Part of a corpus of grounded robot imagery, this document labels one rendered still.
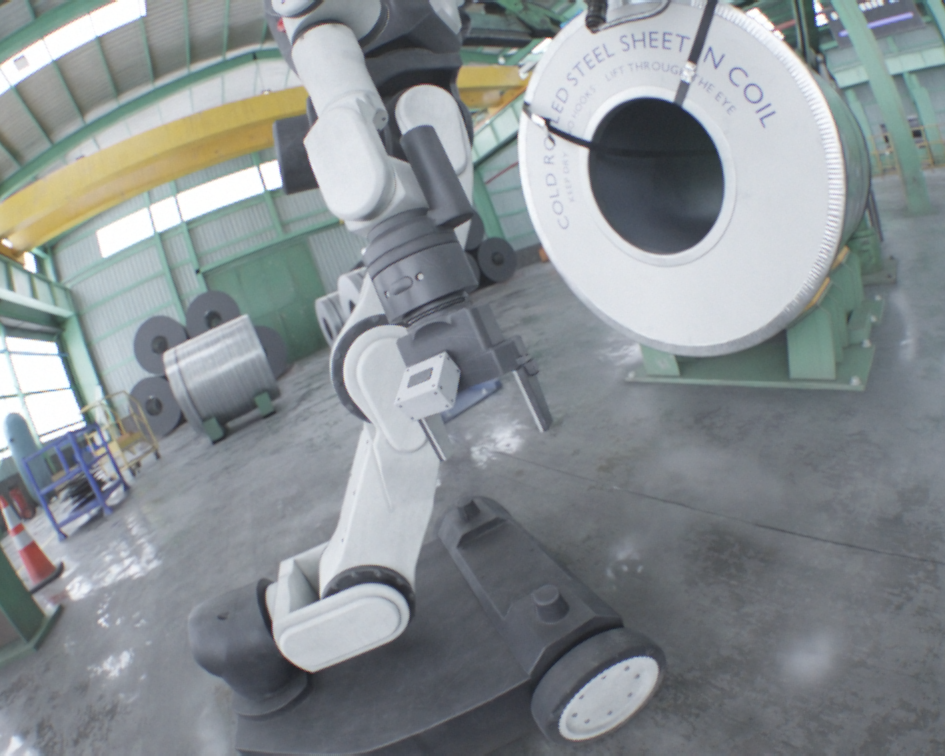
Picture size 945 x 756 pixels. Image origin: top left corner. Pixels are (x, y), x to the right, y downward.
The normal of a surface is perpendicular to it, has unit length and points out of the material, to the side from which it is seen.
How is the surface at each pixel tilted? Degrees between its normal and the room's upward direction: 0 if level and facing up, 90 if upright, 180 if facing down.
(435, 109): 90
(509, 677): 0
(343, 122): 85
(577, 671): 12
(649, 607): 0
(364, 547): 90
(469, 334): 85
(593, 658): 2
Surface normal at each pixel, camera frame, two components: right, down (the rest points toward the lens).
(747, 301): -0.80, 0.41
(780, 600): -0.35, -0.91
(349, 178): -0.36, 0.26
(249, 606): -0.13, -0.72
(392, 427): 0.33, 0.11
